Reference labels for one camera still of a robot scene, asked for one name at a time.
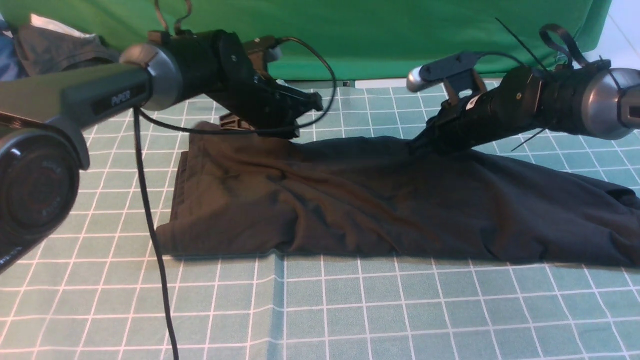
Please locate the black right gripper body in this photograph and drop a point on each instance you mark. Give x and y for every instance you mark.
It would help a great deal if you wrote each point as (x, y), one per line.
(502, 112)

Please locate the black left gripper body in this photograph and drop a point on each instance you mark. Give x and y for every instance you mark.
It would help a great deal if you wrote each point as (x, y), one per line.
(263, 102)

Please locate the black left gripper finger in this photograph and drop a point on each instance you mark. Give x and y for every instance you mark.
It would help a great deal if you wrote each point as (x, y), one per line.
(231, 122)
(286, 131)

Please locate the dark gray long-sleeve top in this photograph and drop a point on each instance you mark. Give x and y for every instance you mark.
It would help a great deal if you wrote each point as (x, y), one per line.
(242, 194)

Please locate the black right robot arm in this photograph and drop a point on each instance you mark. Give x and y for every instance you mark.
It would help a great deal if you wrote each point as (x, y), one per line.
(594, 101)

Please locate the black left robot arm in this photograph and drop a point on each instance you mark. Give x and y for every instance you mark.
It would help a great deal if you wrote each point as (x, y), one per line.
(43, 118)

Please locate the green backdrop cloth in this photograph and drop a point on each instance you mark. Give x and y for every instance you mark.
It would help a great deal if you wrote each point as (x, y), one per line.
(358, 39)

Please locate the crumpled dark gray garment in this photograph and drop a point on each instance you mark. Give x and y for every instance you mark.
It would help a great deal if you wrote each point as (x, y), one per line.
(43, 51)

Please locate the green checkered table mat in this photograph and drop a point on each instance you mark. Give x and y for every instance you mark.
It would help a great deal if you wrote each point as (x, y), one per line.
(92, 292)

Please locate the blue garment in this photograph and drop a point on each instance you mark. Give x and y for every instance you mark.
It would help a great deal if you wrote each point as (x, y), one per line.
(11, 67)

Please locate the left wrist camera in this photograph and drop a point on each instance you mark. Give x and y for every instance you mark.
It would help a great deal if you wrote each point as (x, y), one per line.
(262, 51)

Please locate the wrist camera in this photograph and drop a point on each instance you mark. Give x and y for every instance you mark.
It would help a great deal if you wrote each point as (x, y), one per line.
(262, 51)
(456, 72)

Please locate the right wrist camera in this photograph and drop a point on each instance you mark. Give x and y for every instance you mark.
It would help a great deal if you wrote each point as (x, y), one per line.
(456, 72)

